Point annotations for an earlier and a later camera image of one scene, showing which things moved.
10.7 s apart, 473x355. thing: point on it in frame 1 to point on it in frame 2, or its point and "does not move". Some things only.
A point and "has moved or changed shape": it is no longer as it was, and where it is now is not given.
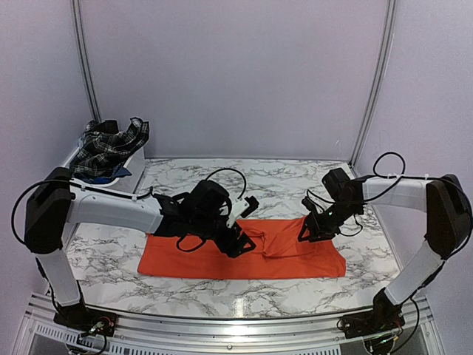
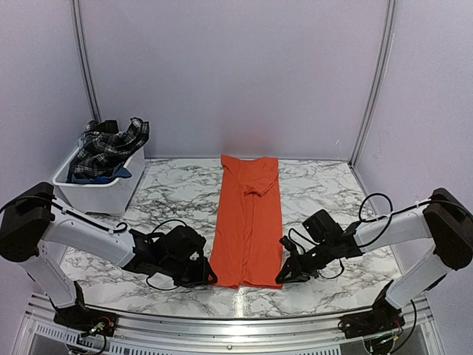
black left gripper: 236,248 to 202,274
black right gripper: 315,227 to 295,267
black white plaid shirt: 104,149 does not move
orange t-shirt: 281,254 has moved or changed shape
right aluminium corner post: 389,31 does not move
